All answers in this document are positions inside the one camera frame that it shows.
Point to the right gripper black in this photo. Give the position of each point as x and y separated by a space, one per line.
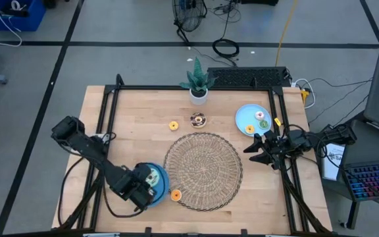
278 146

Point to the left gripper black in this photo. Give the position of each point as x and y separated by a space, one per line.
133 187

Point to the small yellow sprinkled donut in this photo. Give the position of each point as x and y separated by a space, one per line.
249 129

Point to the dark blue plate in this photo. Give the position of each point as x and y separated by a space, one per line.
164 184

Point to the small white pink donut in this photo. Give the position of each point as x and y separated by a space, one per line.
259 115

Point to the small orange frosted donut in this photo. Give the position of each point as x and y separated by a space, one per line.
176 195

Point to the large chocolate frosted donut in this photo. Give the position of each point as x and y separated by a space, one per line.
198 120

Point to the small yellow frosted donut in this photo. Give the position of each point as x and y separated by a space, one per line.
173 125

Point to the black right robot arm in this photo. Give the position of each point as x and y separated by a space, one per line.
327 136

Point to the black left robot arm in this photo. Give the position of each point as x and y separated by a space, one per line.
87 148

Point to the light blue plate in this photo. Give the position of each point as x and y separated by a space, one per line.
247 115

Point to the round woven straw placemat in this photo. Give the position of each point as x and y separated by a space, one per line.
206 171

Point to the white printed paper sheet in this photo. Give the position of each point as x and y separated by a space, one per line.
331 164

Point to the black keyboard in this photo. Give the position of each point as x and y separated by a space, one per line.
248 77

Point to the snake plant in white pot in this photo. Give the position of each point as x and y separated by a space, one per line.
198 89

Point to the dark desk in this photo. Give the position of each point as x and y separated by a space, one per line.
367 145

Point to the rainbow backlit keyboard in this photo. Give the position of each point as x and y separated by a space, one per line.
373 179

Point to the black floor fan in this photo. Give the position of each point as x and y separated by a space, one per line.
189 14

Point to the blue storage bin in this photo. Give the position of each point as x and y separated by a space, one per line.
28 19

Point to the yellow clip on frame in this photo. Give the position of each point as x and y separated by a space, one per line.
278 121

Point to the black aluminium table frame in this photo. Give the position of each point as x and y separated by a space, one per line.
143 88

